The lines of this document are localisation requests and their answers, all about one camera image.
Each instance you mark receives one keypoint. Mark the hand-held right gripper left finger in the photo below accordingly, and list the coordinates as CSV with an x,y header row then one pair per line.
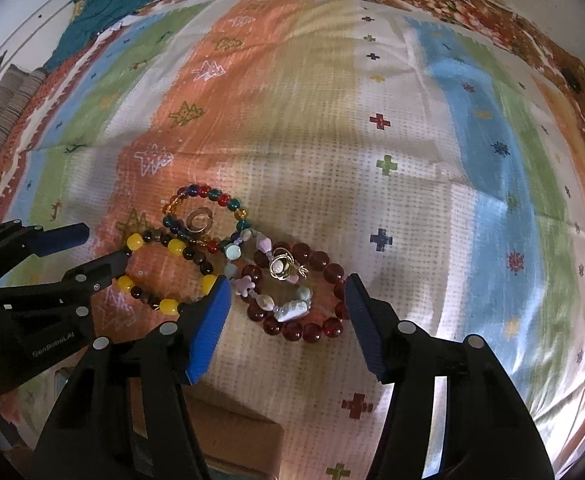
x,y
207,330

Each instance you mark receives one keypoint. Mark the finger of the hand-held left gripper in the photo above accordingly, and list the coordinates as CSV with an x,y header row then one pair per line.
x,y
107,270
65,238

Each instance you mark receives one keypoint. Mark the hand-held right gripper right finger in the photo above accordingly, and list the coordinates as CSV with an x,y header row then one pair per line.
x,y
367,330

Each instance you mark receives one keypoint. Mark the metal tin box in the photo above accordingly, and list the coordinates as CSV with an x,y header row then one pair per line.
x,y
242,430

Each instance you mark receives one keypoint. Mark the grey striped folded cloth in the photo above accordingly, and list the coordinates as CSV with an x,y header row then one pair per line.
x,y
7,110

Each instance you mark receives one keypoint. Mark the white bed headboard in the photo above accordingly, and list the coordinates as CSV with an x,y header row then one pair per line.
x,y
2,45

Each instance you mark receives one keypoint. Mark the striped colourful blanket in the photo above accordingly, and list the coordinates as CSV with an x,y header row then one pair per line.
x,y
292,110

